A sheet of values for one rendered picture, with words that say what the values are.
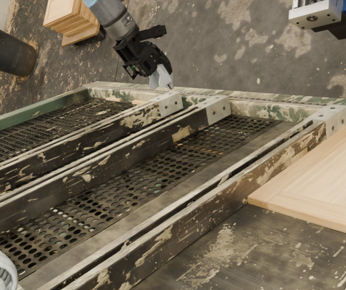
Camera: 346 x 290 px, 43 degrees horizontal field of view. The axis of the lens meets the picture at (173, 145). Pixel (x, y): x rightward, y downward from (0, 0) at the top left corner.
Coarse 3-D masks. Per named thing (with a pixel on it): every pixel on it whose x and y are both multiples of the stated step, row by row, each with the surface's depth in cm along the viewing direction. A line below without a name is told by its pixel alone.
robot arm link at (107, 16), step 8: (88, 0) 103; (96, 0) 102; (104, 0) 103; (112, 0) 104; (120, 0) 106; (96, 8) 104; (104, 8) 104; (112, 8) 104; (120, 8) 106; (96, 16) 106; (104, 16) 105; (112, 16) 105; (120, 16) 106; (104, 24) 107
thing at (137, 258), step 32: (320, 128) 117; (256, 160) 105; (288, 160) 109; (192, 192) 95; (224, 192) 94; (160, 224) 85; (192, 224) 88; (96, 256) 79; (128, 256) 78; (160, 256) 84; (64, 288) 72; (96, 288) 74; (128, 288) 79
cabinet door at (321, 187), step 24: (336, 144) 116; (288, 168) 108; (312, 168) 106; (336, 168) 104; (264, 192) 99; (288, 192) 97; (312, 192) 96; (336, 192) 94; (312, 216) 87; (336, 216) 85
